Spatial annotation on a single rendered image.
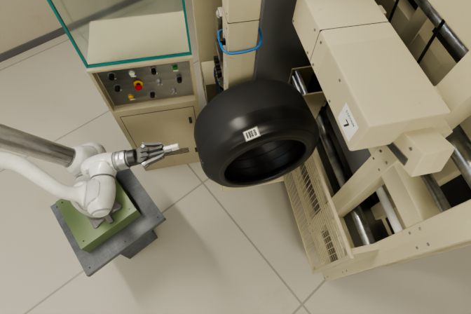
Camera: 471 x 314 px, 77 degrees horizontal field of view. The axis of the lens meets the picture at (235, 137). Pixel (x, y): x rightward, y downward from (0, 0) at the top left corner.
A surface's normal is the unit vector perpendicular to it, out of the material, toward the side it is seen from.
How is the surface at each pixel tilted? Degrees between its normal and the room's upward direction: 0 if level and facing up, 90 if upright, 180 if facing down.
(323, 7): 0
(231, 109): 25
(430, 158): 72
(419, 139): 18
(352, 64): 0
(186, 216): 0
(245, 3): 90
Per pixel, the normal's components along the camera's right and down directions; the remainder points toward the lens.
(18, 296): 0.02, -0.50
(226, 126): -0.54, -0.31
